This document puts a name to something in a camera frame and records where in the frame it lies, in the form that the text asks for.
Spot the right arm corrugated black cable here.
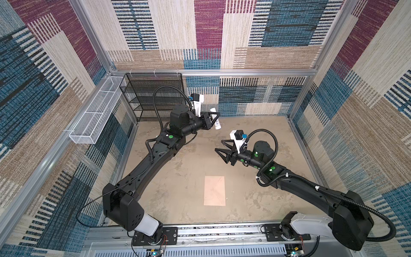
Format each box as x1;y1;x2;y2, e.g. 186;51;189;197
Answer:
243;128;397;257

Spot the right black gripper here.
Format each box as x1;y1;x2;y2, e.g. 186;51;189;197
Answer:
215;139;263;170

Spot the white wire mesh basket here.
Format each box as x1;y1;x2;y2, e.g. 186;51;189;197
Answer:
69;77;123;145

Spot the aluminium mounting rail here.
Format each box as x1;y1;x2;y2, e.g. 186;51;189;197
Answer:
80;221;357;257

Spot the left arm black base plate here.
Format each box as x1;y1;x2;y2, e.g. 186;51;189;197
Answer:
131;227;178;246

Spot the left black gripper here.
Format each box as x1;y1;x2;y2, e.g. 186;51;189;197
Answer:
180;112;219;140

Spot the white glue stick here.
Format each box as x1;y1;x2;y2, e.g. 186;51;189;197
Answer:
210;108;222;130

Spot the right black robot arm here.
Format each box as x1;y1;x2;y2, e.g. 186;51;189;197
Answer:
215;140;374;251

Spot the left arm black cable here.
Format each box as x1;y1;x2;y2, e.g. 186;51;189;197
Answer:
75;85;197;257

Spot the black wire mesh shelf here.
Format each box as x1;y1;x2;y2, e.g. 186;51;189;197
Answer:
119;72;187;123

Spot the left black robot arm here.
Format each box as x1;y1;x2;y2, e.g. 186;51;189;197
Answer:
102;104;220;242

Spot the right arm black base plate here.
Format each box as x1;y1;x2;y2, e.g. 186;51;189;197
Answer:
260;223;311;242

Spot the pale pink envelope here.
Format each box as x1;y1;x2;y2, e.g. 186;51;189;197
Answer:
203;176;226;206

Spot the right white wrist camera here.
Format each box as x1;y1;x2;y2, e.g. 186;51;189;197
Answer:
230;130;247;154

